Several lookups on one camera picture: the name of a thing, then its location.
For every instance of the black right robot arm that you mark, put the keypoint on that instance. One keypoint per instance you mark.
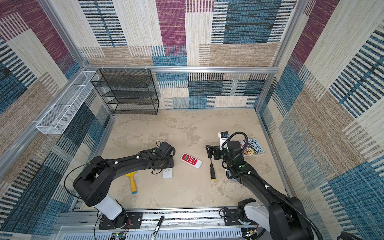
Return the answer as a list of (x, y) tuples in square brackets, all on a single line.
[(283, 217)]

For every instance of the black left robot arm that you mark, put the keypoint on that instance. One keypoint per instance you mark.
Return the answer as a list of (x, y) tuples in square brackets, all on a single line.
[(94, 181)]

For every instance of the colourful magazine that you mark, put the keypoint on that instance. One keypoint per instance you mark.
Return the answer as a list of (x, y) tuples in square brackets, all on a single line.
[(253, 148)]

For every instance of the black yellow screwdriver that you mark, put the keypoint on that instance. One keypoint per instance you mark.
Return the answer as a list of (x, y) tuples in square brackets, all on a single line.
[(212, 170)]

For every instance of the white mesh wall basket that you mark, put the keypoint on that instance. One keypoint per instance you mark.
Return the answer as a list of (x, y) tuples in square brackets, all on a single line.
[(59, 116)]

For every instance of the black wire shelf rack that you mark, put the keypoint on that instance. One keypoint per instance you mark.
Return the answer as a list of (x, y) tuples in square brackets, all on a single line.
[(127, 91)]

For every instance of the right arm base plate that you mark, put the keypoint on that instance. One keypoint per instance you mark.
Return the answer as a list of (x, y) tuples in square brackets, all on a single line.
[(232, 218)]

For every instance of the black marker pen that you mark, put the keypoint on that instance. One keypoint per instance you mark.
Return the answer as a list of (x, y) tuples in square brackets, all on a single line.
[(157, 227)]

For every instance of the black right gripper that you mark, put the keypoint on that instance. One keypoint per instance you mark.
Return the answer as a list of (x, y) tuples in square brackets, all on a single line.
[(216, 149)]

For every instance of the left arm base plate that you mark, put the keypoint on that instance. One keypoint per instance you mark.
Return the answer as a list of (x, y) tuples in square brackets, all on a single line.
[(125, 221)]

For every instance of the red white remote control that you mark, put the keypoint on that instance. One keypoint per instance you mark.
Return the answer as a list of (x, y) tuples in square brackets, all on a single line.
[(190, 160)]

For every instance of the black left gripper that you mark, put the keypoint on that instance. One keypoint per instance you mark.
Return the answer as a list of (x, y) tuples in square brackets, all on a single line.
[(171, 162)]

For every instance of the yellow toy shovel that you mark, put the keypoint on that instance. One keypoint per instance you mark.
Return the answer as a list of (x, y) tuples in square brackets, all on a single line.
[(132, 182)]

